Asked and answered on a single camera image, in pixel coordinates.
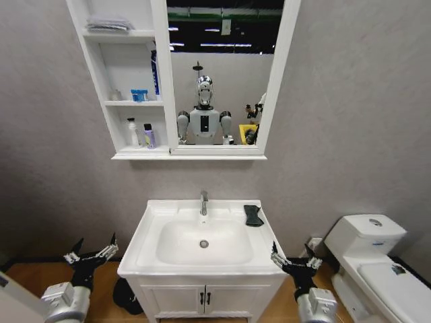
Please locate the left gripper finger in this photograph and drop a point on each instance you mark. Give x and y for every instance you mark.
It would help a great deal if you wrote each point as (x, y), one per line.
(104, 251)
(71, 257)

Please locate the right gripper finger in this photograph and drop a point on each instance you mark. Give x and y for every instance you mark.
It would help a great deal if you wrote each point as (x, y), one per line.
(314, 262)
(279, 259)

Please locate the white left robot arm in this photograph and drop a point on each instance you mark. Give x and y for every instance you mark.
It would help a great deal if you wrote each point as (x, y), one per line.
(64, 301)

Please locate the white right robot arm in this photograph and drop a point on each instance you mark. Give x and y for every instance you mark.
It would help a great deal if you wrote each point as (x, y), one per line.
(318, 307)

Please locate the dark grey towel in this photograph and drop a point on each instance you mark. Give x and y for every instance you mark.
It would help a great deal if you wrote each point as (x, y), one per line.
(253, 215)

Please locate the black bag under washbasin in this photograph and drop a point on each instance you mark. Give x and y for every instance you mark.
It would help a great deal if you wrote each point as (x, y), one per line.
(126, 297)

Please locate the white ceramic washbasin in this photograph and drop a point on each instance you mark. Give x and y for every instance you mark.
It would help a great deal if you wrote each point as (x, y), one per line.
(175, 255)

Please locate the white vanity cabinet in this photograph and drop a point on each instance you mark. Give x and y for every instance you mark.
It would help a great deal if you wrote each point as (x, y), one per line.
(175, 299)

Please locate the folded grey towel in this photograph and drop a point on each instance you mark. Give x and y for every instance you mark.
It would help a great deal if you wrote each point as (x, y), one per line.
(109, 24)

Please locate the white toilet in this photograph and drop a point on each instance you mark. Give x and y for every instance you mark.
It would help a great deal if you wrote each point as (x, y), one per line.
(370, 269)

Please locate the chrome flush button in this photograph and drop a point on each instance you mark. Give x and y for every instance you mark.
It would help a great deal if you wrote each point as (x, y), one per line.
(374, 221)

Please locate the round metal drain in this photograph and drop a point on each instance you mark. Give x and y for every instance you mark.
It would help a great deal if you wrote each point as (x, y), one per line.
(204, 244)

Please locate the small dark toilet sticker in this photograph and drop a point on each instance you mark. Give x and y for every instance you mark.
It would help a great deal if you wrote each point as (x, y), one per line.
(398, 270)

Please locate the chrome faucet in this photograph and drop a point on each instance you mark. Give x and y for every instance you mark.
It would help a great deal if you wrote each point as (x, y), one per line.
(203, 202)

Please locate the white bottle black cap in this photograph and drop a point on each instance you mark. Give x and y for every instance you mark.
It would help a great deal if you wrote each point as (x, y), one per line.
(133, 133)

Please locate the purple bottle black cap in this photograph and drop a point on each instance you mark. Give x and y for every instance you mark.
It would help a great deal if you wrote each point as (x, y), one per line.
(150, 138)

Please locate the small clear glass jar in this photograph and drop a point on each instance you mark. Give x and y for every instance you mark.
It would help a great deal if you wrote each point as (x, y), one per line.
(115, 95)

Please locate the small blue box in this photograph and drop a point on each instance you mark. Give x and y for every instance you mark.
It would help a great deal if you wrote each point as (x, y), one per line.
(139, 95)

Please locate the blue white toothpaste tube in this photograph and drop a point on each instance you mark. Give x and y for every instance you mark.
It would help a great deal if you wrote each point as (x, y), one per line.
(155, 70)

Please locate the framed mirror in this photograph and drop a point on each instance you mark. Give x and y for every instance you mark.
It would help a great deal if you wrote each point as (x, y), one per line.
(222, 67)

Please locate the white wall cabinet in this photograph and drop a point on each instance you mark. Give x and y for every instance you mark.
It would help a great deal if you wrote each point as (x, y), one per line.
(134, 77)

